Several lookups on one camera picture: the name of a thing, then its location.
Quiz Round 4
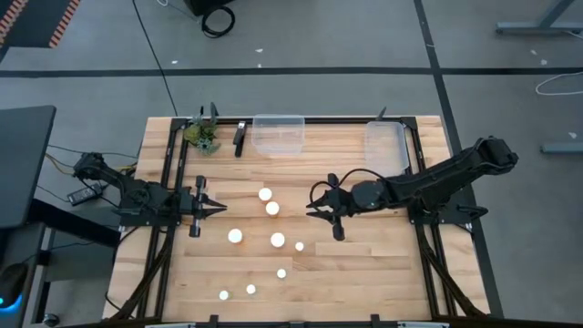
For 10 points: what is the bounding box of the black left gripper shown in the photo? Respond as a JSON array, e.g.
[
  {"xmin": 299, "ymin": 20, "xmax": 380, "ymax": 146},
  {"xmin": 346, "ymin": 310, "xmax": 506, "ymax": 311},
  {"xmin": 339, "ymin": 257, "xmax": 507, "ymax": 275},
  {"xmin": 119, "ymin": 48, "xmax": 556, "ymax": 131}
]
[{"xmin": 179, "ymin": 175, "xmax": 228, "ymax": 239}]

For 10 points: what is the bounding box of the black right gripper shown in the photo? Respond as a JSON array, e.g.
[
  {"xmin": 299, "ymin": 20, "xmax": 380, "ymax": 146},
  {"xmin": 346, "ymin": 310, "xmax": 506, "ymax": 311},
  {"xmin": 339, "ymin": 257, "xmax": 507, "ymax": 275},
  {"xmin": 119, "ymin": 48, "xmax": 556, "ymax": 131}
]
[{"xmin": 305, "ymin": 172, "xmax": 361, "ymax": 241}]

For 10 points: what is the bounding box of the clear square plastic bin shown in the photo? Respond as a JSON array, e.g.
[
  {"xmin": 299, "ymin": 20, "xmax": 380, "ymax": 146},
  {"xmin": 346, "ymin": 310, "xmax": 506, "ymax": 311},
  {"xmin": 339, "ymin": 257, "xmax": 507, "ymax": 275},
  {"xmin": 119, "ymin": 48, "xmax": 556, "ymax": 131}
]
[{"xmin": 251, "ymin": 113, "xmax": 306, "ymax": 159}]

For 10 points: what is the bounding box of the clear oblong plastic bin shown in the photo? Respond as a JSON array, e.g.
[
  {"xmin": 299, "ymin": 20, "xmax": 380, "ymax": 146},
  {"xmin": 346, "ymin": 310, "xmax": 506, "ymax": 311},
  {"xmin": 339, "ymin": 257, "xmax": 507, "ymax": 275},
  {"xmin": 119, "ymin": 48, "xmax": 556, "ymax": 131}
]
[{"xmin": 363, "ymin": 119, "xmax": 410, "ymax": 178}]

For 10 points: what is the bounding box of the green artificial succulent plant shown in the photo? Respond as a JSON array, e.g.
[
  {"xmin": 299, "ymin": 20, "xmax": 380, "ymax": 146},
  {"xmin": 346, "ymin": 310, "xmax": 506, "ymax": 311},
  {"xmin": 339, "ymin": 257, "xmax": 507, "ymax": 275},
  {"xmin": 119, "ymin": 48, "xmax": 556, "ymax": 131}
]
[{"xmin": 182, "ymin": 105, "xmax": 222, "ymax": 157}]

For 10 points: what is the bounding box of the black power adapter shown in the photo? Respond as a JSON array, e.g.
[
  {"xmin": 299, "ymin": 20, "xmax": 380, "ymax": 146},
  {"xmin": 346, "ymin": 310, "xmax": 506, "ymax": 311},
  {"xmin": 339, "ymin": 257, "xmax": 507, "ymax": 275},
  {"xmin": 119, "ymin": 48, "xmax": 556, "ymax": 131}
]
[{"xmin": 66, "ymin": 182, "xmax": 104, "ymax": 207}]

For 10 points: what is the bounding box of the black desk crossbar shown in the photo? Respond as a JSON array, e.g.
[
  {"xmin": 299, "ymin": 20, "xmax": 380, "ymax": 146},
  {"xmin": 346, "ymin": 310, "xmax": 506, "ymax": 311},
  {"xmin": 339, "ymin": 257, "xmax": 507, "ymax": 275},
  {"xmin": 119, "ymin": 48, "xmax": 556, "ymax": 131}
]
[{"xmin": 29, "ymin": 199, "xmax": 122, "ymax": 250}]

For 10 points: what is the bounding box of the black desk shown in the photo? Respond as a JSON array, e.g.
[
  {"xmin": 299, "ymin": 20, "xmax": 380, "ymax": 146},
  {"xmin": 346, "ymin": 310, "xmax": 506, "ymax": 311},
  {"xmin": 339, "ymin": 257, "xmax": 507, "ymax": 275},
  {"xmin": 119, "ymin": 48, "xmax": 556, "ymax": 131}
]
[{"xmin": 0, "ymin": 105, "xmax": 57, "ymax": 230}]

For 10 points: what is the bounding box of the black computer mouse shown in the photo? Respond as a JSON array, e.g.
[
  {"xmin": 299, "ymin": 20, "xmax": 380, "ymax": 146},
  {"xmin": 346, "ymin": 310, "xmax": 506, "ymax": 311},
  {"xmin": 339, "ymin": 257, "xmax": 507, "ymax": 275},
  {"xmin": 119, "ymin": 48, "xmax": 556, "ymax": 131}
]
[{"xmin": 0, "ymin": 261, "xmax": 29, "ymax": 315}]

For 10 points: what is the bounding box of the grey table leg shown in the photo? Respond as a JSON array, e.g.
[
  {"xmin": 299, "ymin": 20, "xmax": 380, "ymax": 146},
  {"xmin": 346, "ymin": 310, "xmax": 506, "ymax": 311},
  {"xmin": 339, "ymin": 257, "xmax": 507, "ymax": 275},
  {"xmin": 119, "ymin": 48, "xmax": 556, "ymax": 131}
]
[{"xmin": 540, "ymin": 141, "xmax": 583, "ymax": 155}]

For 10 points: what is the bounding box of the black mat with orange stripes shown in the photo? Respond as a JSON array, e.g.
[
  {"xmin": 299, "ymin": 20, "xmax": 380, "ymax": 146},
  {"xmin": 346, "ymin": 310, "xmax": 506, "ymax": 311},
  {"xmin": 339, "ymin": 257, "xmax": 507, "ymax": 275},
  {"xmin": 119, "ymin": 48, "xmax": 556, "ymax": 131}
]
[{"xmin": 0, "ymin": 0, "xmax": 82, "ymax": 50}]

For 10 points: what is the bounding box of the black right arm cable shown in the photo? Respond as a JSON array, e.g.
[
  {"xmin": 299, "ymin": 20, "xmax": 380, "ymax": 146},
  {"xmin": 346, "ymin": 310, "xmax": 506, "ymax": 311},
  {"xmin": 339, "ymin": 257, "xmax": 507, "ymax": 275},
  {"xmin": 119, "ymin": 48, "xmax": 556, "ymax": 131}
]
[{"xmin": 309, "ymin": 167, "xmax": 397, "ymax": 209}]

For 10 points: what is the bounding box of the black aluminium table frame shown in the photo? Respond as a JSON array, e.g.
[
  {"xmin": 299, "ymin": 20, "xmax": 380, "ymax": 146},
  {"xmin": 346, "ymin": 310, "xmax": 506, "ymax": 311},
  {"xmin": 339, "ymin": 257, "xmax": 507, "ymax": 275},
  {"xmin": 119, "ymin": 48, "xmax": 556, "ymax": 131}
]
[{"xmin": 108, "ymin": 116, "xmax": 491, "ymax": 328}]

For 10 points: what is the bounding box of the yellow cable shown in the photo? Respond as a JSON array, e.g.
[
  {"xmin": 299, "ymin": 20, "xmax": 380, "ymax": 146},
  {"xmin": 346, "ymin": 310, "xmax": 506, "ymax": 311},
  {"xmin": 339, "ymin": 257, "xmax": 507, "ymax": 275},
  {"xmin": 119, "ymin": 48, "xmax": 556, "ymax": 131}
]
[{"xmin": 44, "ymin": 152, "xmax": 138, "ymax": 177}]

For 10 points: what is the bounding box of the thin black floor cable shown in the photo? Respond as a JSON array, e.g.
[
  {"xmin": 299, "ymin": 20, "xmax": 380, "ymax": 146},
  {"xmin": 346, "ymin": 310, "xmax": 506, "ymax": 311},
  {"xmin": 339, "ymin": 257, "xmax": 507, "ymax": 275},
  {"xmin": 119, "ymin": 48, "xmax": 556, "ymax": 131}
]
[{"xmin": 131, "ymin": 0, "xmax": 179, "ymax": 118}]

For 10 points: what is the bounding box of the coiled black cable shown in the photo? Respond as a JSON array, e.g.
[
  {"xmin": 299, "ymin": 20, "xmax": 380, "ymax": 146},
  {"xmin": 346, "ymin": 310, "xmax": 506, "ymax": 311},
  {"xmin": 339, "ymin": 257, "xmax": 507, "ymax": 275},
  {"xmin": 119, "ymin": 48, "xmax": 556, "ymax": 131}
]
[{"xmin": 200, "ymin": 5, "xmax": 237, "ymax": 39}]

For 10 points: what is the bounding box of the white floor cable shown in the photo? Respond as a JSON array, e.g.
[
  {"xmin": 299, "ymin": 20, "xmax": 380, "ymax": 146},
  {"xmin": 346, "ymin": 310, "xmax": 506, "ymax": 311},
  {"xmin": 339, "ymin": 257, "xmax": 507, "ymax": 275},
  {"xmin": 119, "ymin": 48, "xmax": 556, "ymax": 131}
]
[{"xmin": 535, "ymin": 70, "xmax": 583, "ymax": 97}]

